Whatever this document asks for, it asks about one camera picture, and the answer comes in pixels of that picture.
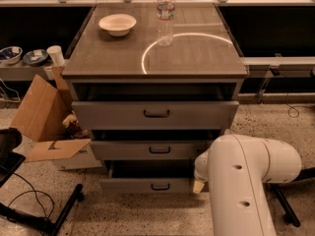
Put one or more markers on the grey drawer cabinet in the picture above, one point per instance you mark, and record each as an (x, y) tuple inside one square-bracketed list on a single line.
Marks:
[(201, 64)]

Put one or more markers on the black stand base left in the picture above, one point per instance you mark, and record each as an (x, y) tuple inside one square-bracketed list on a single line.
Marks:
[(10, 161)]

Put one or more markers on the grey drawer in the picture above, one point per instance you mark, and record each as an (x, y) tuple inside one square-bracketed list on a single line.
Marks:
[(155, 115), (148, 149), (148, 176)]

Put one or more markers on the white paper cup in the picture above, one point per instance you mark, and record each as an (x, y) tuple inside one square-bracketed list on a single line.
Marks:
[(56, 55)]

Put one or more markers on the blue patterned bowl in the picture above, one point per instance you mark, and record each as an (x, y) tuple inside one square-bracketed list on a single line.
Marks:
[(36, 57), (11, 55)]

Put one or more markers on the open cardboard box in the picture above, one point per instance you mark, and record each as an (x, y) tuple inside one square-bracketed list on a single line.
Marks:
[(39, 118)]

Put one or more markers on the blue patterned bowl right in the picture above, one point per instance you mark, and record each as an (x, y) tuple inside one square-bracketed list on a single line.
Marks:
[(36, 57)]

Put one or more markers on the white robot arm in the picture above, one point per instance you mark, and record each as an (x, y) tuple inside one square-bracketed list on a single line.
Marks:
[(235, 168)]

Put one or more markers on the grey wall shelf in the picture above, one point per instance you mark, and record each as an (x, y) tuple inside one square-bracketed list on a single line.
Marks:
[(23, 72)]

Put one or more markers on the white bowl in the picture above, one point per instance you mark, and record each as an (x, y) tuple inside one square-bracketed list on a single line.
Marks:
[(117, 24)]

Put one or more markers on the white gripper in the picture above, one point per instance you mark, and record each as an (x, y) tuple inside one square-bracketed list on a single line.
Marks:
[(201, 167)]

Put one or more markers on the grey top drawer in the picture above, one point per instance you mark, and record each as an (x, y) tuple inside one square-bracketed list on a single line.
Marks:
[(155, 115)]

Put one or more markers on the grey bottom drawer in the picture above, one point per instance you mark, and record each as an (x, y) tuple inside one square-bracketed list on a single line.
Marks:
[(148, 176)]

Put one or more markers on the grey middle drawer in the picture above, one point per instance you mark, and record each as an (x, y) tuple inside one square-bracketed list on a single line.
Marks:
[(148, 149)]

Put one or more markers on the blue patterned bowl left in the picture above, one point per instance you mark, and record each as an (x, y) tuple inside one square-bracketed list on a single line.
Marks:
[(11, 55)]

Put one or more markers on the clear plastic water bottle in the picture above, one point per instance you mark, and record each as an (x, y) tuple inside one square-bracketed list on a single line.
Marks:
[(165, 16)]

